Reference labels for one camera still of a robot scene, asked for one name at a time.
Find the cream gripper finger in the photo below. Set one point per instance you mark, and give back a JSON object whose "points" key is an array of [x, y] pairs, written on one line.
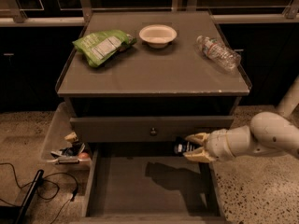
{"points": [[198, 138], [199, 155]]}

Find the brass drawer knob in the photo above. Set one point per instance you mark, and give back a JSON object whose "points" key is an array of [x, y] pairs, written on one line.
{"points": [[153, 132]]}

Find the metal railing frame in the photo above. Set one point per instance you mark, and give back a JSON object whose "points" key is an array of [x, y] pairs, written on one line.
{"points": [[78, 12]]}

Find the grey wooden nightstand cabinet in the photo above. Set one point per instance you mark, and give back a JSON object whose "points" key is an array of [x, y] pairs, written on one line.
{"points": [[146, 82]]}

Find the green chip bag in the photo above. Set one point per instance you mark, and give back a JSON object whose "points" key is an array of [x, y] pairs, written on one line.
{"points": [[98, 47]]}

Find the snack items in bin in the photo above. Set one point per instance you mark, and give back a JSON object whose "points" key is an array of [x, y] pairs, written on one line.
{"points": [[76, 153]]}

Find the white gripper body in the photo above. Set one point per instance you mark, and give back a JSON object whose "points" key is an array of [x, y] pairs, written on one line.
{"points": [[217, 144]]}

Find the black stand leg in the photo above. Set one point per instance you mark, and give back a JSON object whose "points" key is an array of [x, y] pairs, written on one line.
{"points": [[28, 197]]}

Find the clear plastic water bottle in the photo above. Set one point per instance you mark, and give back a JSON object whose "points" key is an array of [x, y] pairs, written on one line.
{"points": [[222, 56]]}

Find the grey top drawer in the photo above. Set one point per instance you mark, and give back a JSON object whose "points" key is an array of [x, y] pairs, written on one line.
{"points": [[137, 129]]}

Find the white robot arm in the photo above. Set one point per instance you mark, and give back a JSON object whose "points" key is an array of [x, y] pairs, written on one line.
{"points": [[268, 134]]}

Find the open grey middle drawer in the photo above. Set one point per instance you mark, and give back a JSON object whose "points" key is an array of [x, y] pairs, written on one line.
{"points": [[147, 183]]}

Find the white paper bowl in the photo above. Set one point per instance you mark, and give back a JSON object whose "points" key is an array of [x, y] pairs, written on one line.
{"points": [[158, 36]]}

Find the dark blue rxbar wrapper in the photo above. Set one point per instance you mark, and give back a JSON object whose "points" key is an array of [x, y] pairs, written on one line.
{"points": [[181, 146]]}

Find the clear plastic storage bin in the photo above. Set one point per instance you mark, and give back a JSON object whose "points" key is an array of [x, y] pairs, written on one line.
{"points": [[59, 128]]}

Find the white post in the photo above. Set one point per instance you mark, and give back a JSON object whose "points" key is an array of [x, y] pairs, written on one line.
{"points": [[290, 100]]}

